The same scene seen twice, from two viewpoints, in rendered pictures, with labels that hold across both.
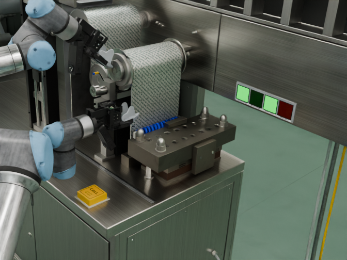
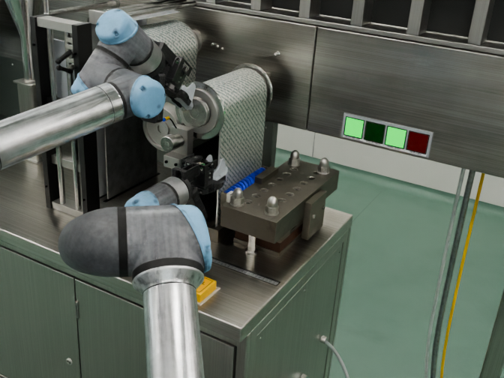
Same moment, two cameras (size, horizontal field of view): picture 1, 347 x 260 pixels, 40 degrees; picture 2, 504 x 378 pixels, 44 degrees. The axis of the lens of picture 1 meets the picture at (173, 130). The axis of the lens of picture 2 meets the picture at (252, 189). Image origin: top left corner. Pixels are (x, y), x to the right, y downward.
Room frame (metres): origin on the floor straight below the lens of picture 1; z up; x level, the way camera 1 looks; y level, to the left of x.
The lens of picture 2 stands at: (0.10, 0.49, 1.75)
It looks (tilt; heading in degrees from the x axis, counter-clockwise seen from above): 25 degrees down; 344
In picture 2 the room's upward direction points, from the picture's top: 4 degrees clockwise
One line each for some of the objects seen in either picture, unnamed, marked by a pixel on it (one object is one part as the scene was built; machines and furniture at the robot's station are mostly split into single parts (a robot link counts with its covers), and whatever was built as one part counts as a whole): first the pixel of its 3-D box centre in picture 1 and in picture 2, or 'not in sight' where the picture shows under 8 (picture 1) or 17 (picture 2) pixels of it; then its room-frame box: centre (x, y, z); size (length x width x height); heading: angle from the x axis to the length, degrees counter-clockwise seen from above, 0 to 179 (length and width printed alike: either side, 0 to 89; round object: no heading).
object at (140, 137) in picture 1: (140, 134); (237, 196); (1.49, 0.11, 1.05); 0.04 x 0.04 x 0.04
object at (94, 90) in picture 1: (95, 91); (169, 142); (1.55, 0.28, 1.18); 0.04 x 0.02 x 0.04; 45
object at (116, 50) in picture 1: (119, 69); (199, 110); (1.58, 0.20, 1.25); 0.15 x 0.01 x 0.15; 45
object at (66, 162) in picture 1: (58, 160); not in sight; (1.35, 0.37, 1.01); 0.11 x 0.08 x 0.11; 87
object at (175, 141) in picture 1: (184, 139); (283, 196); (1.57, -0.04, 1.00); 0.40 x 0.16 x 0.06; 135
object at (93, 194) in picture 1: (92, 195); (196, 286); (1.31, 0.25, 0.91); 0.07 x 0.07 x 0.02; 45
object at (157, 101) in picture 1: (156, 103); (241, 153); (1.63, 0.07, 1.11); 0.23 x 0.01 x 0.18; 135
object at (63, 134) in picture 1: (62, 133); (151, 207); (1.35, 0.35, 1.11); 0.11 x 0.08 x 0.09; 135
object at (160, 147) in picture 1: (160, 144); (272, 205); (1.43, 0.04, 1.05); 0.04 x 0.04 x 0.04
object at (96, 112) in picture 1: (103, 118); (192, 179); (1.46, 0.24, 1.12); 0.12 x 0.08 x 0.09; 135
